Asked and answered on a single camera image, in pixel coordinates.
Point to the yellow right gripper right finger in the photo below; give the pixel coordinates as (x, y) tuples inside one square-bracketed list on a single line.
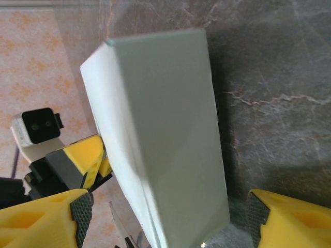
[(297, 227)]

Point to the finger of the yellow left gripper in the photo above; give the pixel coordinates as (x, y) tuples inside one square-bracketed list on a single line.
[(106, 167), (85, 155)]

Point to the light blue paper box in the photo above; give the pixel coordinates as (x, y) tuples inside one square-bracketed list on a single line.
[(165, 129)]

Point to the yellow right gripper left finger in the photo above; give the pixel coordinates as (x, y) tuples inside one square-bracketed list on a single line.
[(33, 224)]

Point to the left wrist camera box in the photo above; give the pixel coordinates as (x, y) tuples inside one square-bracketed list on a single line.
[(38, 124)]

